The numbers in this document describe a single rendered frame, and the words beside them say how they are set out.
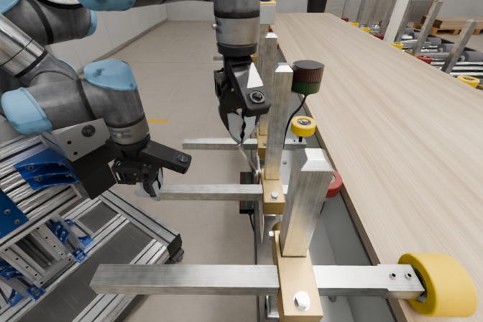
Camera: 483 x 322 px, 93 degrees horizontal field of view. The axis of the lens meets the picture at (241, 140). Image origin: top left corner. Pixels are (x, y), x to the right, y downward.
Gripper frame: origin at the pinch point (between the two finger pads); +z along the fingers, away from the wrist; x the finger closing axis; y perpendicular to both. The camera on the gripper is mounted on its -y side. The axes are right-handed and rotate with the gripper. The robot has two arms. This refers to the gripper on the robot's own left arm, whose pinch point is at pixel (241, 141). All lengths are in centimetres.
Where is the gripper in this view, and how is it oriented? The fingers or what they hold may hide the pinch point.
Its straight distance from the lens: 50.6
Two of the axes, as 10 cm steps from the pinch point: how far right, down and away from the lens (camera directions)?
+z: 0.0, 8.0, 6.0
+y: -3.3, -5.7, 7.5
